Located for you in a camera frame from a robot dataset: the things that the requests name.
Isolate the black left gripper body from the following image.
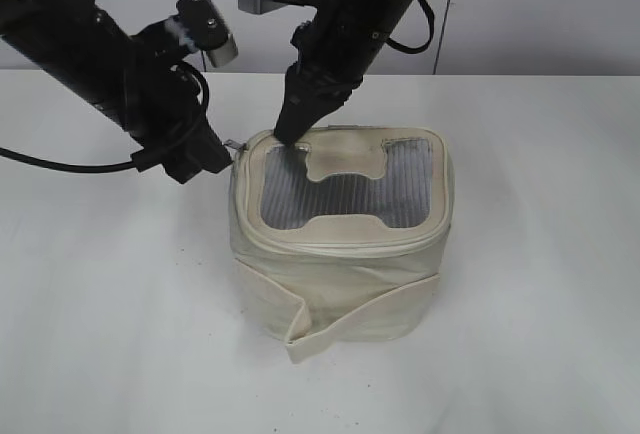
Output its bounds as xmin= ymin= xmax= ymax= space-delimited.
xmin=107 ymin=66 xmax=232 ymax=184

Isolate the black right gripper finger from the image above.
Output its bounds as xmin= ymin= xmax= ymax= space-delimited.
xmin=273 ymin=71 xmax=350 ymax=144

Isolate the silver metal zipper pull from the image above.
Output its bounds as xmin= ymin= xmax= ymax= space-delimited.
xmin=224 ymin=139 xmax=246 ymax=151

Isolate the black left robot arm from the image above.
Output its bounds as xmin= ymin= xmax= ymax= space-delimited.
xmin=1 ymin=0 xmax=237 ymax=184

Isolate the cream fabric zipper bag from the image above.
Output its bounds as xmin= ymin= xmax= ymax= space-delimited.
xmin=229 ymin=126 xmax=455 ymax=363

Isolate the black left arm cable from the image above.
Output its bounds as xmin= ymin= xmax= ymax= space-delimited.
xmin=0 ymin=61 xmax=211 ymax=175

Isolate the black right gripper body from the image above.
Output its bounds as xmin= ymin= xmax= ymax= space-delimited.
xmin=284 ymin=1 xmax=400 ymax=104

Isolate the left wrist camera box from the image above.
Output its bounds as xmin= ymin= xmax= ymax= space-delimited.
xmin=176 ymin=0 xmax=238 ymax=68

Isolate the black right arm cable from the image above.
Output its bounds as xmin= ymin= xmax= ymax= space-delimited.
xmin=385 ymin=0 xmax=435 ymax=54

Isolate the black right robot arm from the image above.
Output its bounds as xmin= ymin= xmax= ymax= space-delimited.
xmin=274 ymin=0 xmax=414 ymax=146

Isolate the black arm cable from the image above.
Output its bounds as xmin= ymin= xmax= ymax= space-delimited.
xmin=0 ymin=61 xmax=211 ymax=175
xmin=385 ymin=0 xmax=435 ymax=54

